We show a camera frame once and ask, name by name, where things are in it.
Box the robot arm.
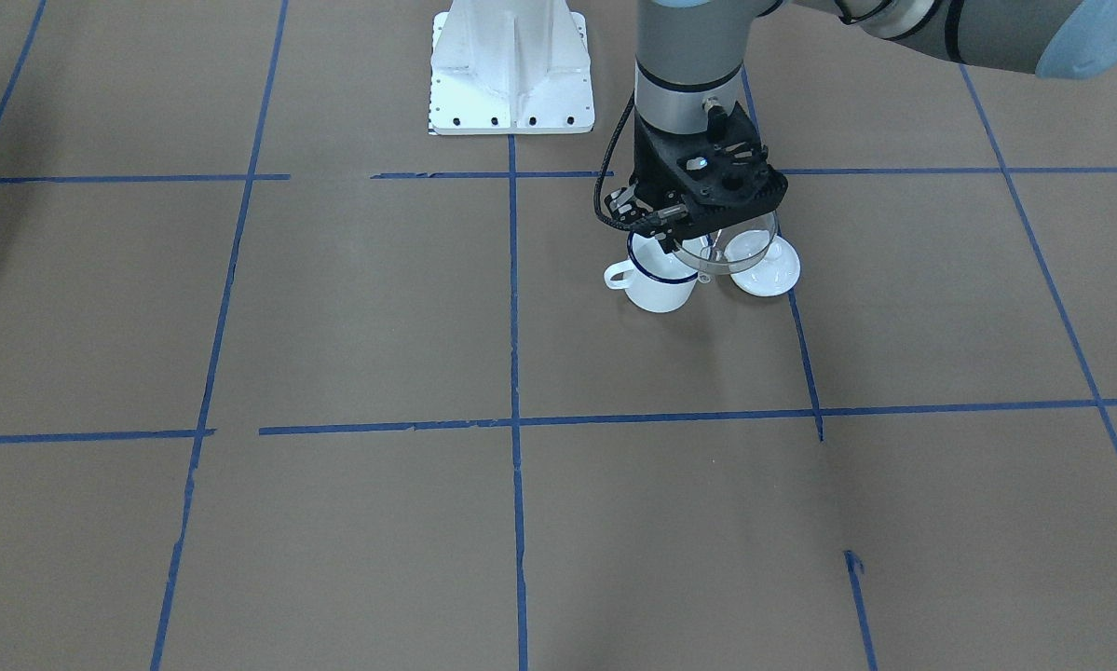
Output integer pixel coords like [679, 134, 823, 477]
[595, 1, 1117, 253]

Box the white enamel cup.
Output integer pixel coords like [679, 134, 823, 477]
[602, 233, 701, 314]

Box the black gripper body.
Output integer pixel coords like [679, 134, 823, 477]
[605, 112, 708, 240]

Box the white cup lid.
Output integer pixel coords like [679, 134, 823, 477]
[725, 230, 801, 297]

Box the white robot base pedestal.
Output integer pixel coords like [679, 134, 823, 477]
[428, 1, 596, 136]

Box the clear plastic funnel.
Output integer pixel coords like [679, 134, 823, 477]
[674, 212, 780, 276]

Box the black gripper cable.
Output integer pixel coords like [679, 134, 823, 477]
[593, 93, 638, 229]

